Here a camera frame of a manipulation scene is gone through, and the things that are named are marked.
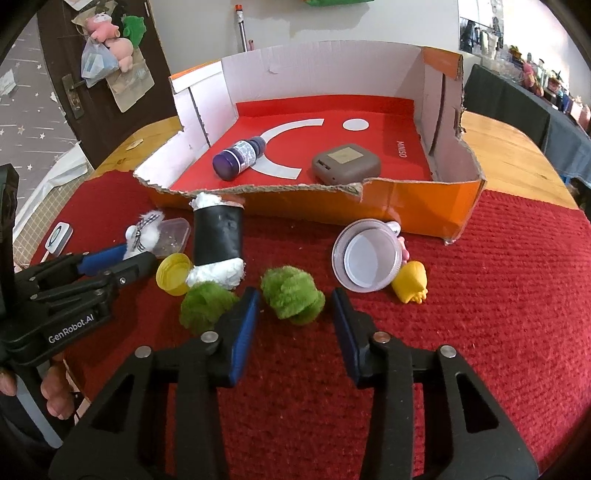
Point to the row of bottles and jars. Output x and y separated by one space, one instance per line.
535 76

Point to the black roll with white cotton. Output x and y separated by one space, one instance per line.
217 235

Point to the clear round plastic lid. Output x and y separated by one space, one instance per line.
367 258

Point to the purple bottle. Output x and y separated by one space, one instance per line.
235 159

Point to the metal pole with orange tip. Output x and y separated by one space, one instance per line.
240 27

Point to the white fluffy plush toy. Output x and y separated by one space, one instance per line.
145 235

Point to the clear plastic bag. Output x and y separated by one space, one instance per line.
97 64

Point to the yellow toy figure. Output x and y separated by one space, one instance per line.
410 281

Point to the red woven mat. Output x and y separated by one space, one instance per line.
461 300

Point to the dark brown door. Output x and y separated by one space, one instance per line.
60 50

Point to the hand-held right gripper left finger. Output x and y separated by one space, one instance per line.
242 334

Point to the green fuzzy chenille bundle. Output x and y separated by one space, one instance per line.
291 295
203 307

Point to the table with dark cloth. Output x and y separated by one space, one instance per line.
508 106

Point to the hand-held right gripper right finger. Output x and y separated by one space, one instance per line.
345 337

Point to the white square timer device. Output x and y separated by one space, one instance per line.
57 237

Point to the person's left hand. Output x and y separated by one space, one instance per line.
57 392

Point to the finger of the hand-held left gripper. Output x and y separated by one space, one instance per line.
101 258
134 270

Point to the grey square case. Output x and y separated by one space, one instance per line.
346 164

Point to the pale pink plush toy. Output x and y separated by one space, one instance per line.
121 53

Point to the yellow bottle cap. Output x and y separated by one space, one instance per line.
171 274

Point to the small pink toy figure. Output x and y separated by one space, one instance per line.
403 247

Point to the green plush toy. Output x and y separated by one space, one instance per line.
134 30

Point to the white cardboard box enclosure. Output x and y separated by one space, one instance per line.
323 110

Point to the small clear plastic container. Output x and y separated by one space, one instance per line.
173 233

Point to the bright pink plush toy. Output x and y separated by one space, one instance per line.
102 26

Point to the wall mirror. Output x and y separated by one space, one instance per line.
480 27

